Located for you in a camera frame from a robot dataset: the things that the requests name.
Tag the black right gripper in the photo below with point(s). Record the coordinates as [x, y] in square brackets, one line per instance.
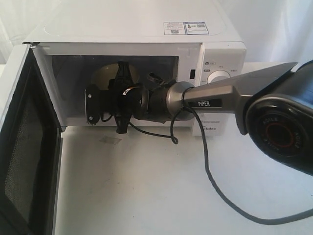
[129, 99]

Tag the clear tape patch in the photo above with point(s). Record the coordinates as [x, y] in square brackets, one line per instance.
[110, 140]

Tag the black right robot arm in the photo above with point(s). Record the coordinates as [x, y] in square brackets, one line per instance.
[274, 106]

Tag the cream ceramic bowl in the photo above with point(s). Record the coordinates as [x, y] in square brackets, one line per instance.
[102, 73]

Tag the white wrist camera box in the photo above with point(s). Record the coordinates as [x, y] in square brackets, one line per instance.
[92, 104]

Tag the white upper power knob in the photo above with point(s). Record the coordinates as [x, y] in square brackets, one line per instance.
[217, 76]

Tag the warning label sticker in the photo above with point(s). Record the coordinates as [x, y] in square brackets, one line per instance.
[185, 28]

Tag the white curtain backdrop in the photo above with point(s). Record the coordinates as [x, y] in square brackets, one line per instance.
[17, 19]

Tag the white Midea microwave body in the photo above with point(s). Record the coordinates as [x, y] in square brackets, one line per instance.
[81, 36]

